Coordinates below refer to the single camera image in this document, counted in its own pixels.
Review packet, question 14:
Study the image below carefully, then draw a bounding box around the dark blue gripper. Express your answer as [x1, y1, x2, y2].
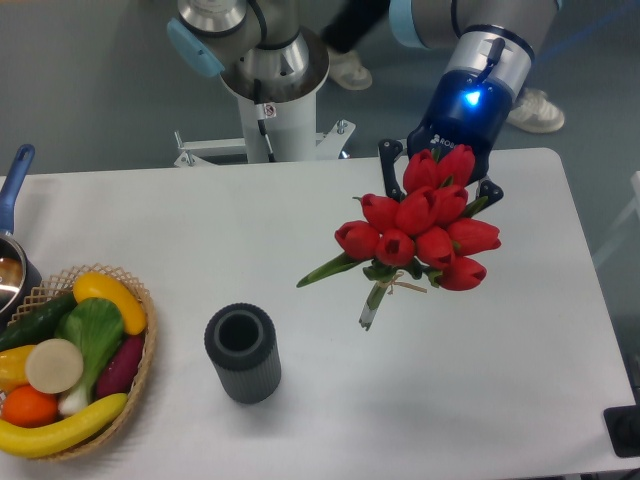
[377, 29, 536, 214]

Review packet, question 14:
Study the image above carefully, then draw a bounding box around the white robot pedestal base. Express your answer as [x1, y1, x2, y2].
[174, 92, 356, 167]

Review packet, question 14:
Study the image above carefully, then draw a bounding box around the white sneaker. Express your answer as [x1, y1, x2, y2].
[507, 87, 565, 134]
[327, 47, 373, 91]

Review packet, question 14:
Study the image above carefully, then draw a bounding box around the dark grey ribbed vase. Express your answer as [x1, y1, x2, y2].
[204, 303, 281, 404]

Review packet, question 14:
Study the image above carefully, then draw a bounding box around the woven wicker basket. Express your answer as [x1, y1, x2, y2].
[8, 264, 157, 461]

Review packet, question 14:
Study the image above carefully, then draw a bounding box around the red tulip bouquet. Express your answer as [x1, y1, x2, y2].
[297, 145, 501, 329]

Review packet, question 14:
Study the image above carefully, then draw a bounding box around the orange fruit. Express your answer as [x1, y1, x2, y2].
[1, 385, 58, 428]

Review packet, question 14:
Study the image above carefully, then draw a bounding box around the green cucumber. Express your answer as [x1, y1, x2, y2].
[1, 293, 77, 351]

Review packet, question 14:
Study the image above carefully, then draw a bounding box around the yellow banana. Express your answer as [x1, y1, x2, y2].
[1, 393, 128, 459]

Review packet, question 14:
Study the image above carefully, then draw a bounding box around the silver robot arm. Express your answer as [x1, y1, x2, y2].
[166, 1, 561, 205]

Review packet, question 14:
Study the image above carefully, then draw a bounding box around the purple sweet potato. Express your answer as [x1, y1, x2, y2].
[95, 336, 144, 399]

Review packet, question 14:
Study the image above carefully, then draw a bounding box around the blue handled saucepan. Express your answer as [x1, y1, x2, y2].
[1, 144, 41, 331]

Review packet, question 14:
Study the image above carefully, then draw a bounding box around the black device at edge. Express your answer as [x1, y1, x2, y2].
[603, 405, 639, 458]

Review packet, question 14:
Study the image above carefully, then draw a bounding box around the yellow bell pepper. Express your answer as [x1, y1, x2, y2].
[0, 345, 35, 392]

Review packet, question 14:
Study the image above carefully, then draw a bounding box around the right white sneaker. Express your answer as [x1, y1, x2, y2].
[507, 87, 565, 134]

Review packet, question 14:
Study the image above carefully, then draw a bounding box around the green bok choy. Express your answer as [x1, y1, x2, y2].
[55, 298, 124, 417]

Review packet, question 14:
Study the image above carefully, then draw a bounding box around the left white sneaker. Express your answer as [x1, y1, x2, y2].
[327, 47, 373, 91]

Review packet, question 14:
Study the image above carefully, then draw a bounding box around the black trouser leg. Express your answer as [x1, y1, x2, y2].
[321, 0, 390, 54]

